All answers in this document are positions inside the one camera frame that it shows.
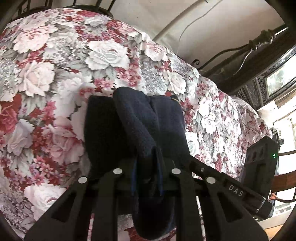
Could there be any floral rose bedspread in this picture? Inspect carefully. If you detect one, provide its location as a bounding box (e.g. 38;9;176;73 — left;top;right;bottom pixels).
1;8;271;239

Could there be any navy blue school cardigan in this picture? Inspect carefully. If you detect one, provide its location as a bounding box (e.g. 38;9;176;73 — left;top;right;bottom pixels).
84;87;190;240

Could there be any black metal rack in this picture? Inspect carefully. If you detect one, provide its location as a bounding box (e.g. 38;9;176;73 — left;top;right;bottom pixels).
16;0;116;19

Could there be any white power cable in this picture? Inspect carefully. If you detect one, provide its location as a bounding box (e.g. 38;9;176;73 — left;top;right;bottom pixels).
176;0;225;54

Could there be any dark carved wooden cabinet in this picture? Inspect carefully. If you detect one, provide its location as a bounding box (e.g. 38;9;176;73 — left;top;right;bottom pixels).
232;46;295;110

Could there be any white fan stand pole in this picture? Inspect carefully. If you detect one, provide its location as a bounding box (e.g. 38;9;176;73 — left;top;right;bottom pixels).
152;0;207;42

